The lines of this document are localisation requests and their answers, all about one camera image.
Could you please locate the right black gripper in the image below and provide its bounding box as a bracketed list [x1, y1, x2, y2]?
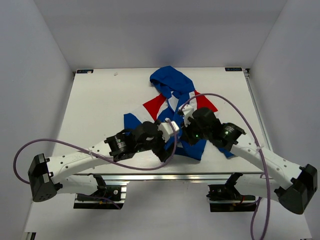
[180, 116, 211, 147]

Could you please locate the blue white red jacket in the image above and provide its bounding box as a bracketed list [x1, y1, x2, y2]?
[123, 66, 218, 161]

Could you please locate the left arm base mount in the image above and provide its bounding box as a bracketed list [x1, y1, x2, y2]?
[73, 182, 128, 210]

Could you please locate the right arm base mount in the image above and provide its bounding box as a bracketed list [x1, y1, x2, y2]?
[206, 184, 258, 213]

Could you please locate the aluminium table front rail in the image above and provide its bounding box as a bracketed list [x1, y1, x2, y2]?
[84, 172, 263, 182]

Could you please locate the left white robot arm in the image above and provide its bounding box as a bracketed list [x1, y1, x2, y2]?
[28, 121, 179, 203]

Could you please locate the blue corner label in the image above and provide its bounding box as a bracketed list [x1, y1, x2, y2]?
[224, 67, 243, 72]
[76, 69, 94, 74]

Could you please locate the left blue corner label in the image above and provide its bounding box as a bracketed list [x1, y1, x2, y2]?
[76, 69, 94, 74]

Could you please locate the right blue corner label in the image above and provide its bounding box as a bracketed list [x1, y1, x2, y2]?
[224, 67, 243, 72]

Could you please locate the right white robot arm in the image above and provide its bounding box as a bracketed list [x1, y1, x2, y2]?
[178, 104, 318, 215]

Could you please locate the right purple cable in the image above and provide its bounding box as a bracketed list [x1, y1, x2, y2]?
[177, 92, 272, 240]

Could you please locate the aluminium table right rail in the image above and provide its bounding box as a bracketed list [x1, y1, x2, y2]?
[243, 68, 274, 151]

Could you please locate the aluminium table rail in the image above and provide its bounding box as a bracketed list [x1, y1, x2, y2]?
[243, 68, 274, 151]
[84, 172, 263, 182]

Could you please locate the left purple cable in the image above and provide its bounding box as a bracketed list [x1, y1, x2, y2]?
[12, 118, 179, 185]

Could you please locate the purple cable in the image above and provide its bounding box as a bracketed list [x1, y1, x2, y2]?
[177, 92, 272, 240]
[12, 118, 179, 185]

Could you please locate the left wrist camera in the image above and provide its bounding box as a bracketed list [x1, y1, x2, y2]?
[158, 118, 180, 142]

